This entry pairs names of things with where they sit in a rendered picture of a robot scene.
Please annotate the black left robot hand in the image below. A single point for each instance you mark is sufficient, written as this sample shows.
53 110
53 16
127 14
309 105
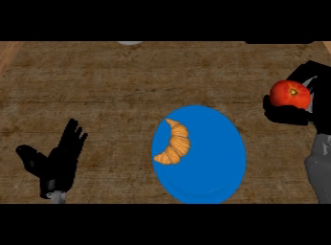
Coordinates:
59 159

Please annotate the red tomato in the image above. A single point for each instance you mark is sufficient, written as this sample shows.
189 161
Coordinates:
291 94

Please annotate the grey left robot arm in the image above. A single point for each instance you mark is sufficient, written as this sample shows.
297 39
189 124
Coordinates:
58 197

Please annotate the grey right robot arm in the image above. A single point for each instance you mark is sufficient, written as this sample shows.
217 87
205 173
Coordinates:
328 172

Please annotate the blue plate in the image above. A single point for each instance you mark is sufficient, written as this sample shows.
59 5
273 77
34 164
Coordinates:
205 172

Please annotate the golden croissant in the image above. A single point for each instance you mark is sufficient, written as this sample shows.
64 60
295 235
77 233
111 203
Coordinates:
176 143

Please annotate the brown woven placemat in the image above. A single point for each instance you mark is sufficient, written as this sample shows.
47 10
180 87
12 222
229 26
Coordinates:
139 95

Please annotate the pale round object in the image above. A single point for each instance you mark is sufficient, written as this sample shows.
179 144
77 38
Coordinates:
129 42

